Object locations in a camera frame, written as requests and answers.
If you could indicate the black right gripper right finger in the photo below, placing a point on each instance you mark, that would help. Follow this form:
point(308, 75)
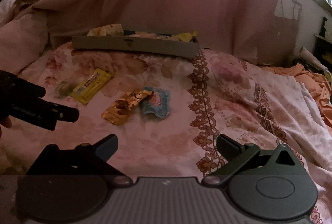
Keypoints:
point(269, 185)

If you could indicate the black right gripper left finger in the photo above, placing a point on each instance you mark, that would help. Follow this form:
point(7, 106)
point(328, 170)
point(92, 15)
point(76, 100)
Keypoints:
point(64, 186)

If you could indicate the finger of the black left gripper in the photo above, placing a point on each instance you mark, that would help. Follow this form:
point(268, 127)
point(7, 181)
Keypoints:
point(24, 100)

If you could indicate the cream orange snack packet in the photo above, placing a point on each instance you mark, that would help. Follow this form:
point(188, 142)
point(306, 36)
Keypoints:
point(107, 30)

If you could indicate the blue pink snack packet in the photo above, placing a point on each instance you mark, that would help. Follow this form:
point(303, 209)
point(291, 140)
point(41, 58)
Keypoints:
point(157, 103)

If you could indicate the green small snack packet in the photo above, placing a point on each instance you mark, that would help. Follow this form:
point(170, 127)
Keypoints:
point(63, 89)

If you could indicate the pale pink pillow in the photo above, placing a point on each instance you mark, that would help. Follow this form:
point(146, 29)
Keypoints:
point(24, 34)

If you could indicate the yellow snack bar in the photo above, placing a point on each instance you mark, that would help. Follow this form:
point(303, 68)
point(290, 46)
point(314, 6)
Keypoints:
point(86, 89)

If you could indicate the gold brown snack packet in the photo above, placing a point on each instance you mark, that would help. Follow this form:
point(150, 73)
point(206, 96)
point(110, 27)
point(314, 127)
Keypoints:
point(119, 112)

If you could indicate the orange crumpled cloth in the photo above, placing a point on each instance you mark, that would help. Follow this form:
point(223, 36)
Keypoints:
point(317, 85)

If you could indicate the pink floral bedsheet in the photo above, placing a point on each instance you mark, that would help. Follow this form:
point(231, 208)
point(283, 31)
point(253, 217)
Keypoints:
point(212, 94)

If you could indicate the dark side table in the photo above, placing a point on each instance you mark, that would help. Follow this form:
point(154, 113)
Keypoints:
point(323, 47)

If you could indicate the grey snack tray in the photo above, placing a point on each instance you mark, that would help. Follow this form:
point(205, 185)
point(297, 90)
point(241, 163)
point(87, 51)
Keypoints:
point(161, 44)

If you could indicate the yellow snack packet in tray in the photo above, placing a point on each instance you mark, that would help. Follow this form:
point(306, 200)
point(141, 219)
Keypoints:
point(186, 37)

